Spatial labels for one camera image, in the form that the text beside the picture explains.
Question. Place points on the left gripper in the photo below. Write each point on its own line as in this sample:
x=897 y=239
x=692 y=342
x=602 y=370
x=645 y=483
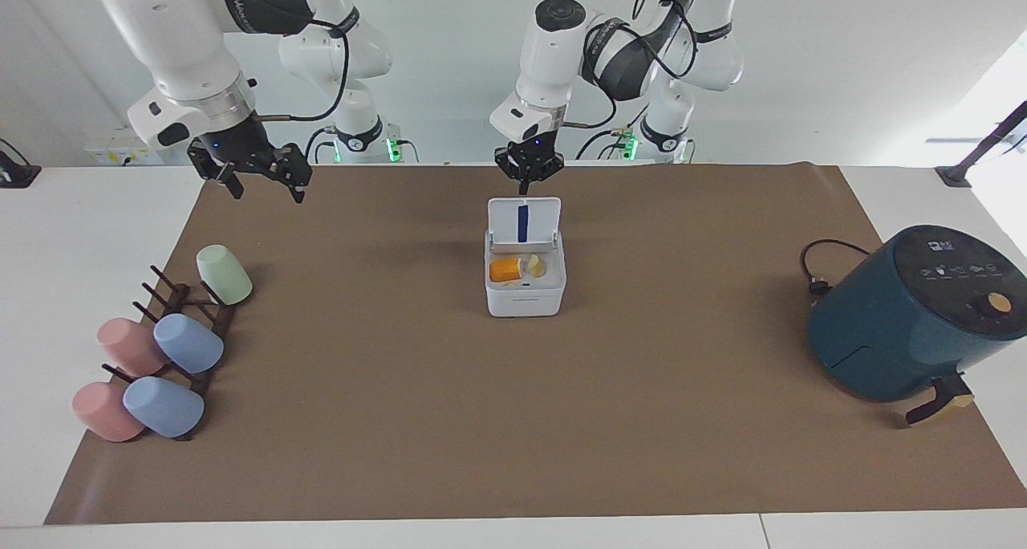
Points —
x=531 y=149

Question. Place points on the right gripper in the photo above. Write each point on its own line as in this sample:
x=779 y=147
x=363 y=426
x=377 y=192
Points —
x=241 y=144

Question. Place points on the white trash can with lid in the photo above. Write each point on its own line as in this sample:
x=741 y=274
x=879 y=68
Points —
x=525 y=300

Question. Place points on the dark wooden cup rack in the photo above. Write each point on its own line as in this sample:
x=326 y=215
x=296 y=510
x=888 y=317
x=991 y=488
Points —
x=225 y=318

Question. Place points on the white power strip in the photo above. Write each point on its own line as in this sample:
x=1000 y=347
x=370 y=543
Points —
x=112 y=154

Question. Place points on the orange piece of trash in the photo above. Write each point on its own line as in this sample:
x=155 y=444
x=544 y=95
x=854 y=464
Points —
x=505 y=270

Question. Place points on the teal air fryer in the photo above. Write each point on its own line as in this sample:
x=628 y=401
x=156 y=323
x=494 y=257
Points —
x=907 y=324

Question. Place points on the green cup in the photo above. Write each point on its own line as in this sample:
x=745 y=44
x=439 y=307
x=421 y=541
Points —
x=225 y=274

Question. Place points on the black stand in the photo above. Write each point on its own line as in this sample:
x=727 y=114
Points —
x=983 y=144
x=16 y=176

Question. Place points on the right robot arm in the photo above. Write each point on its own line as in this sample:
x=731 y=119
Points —
x=184 y=35

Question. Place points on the blue cup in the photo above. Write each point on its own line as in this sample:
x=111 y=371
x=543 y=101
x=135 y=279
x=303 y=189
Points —
x=163 y=407
x=188 y=344

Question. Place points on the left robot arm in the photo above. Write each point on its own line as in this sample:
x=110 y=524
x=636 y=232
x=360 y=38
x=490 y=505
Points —
x=554 y=59

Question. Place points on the pink cup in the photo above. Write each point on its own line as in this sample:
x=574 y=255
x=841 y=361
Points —
x=128 y=347
x=103 y=412

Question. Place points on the pale yellow piece of trash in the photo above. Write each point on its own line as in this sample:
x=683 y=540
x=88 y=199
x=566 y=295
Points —
x=536 y=266

